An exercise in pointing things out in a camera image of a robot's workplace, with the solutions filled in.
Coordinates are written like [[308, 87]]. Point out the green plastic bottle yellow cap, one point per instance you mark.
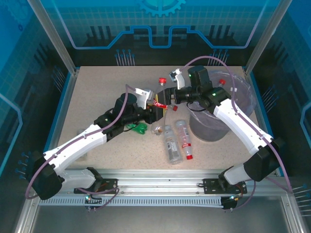
[[139, 128]]

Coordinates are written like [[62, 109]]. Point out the clear bottle white cap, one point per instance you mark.
[[172, 145]]

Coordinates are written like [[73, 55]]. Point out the clear bottle barcode label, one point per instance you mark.
[[184, 138]]

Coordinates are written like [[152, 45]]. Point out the bin with purple liner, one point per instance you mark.
[[209, 128]]

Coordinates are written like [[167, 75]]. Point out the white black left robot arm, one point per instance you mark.
[[75, 151]]

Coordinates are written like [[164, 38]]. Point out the black connector box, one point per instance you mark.
[[229, 204], [93, 202]]

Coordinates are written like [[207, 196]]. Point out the grey metal front plate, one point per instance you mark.
[[158, 221]]

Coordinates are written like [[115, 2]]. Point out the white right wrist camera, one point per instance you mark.
[[179, 80]]

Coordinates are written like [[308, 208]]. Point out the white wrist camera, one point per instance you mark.
[[179, 80], [143, 97]]

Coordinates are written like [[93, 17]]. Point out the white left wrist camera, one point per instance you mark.
[[143, 97]]

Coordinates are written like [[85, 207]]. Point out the aluminium front rail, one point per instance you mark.
[[158, 184]]

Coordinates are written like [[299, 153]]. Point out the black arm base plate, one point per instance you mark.
[[109, 184], [211, 185]]

